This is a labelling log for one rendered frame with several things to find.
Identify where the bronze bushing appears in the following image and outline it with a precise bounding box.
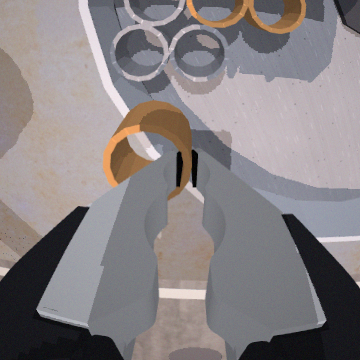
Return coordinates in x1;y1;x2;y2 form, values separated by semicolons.
187;0;249;28
243;0;306;34
103;100;192;200

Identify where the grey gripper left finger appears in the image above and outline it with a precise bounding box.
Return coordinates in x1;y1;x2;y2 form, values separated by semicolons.
0;147;183;360

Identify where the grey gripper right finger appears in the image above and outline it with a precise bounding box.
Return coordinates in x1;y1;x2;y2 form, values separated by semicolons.
191;148;360;360

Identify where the grey metal bushing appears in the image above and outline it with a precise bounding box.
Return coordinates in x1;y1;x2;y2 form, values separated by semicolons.
169;23;229;82
124;0;186;27
110;24;172;81

